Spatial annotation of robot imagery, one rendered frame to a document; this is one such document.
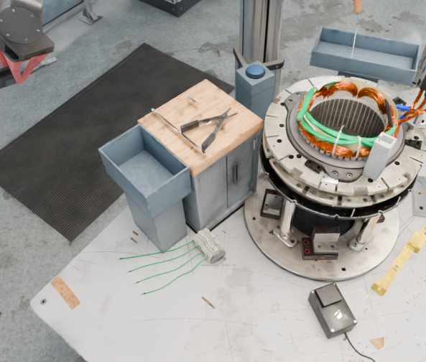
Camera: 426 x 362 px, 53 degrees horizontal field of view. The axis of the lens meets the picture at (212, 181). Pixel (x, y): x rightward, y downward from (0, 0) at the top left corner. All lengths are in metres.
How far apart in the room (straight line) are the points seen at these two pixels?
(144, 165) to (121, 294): 0.31
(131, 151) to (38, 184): 1.40
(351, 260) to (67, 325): 0.67
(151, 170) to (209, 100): 0.20
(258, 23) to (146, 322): 0.81
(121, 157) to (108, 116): 1.57
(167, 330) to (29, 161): 1.64
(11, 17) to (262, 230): 0.72
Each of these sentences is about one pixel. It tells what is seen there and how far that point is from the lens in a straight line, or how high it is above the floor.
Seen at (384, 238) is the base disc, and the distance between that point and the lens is 1.13.
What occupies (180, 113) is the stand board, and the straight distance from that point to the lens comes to 0.96.
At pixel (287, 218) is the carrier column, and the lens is 0.98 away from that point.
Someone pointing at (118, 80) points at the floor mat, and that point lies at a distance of 2.77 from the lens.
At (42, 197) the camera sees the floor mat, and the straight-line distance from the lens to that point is 2.28.
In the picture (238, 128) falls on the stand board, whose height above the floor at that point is 1.07.
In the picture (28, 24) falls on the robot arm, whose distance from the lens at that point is 0.65.
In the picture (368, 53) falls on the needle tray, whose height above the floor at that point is 1.03.
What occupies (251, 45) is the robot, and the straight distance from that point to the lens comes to 1.27.
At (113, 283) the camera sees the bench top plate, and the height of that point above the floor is 0.78.
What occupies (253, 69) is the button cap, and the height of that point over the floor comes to 1.04.
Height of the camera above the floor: 1.73
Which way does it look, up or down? 53 degrees down
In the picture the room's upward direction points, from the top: 3 degrees counter-clockwise
